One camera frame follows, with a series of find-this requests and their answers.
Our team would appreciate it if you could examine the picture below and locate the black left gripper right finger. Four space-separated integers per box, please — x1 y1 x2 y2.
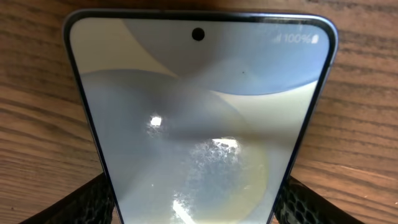
273 177 364 224

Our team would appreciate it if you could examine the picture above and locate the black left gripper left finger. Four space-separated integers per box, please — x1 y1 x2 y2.
21 173 115 224

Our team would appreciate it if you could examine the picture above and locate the blue Galaxy smartphone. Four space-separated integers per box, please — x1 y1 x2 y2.
63 9 338 223

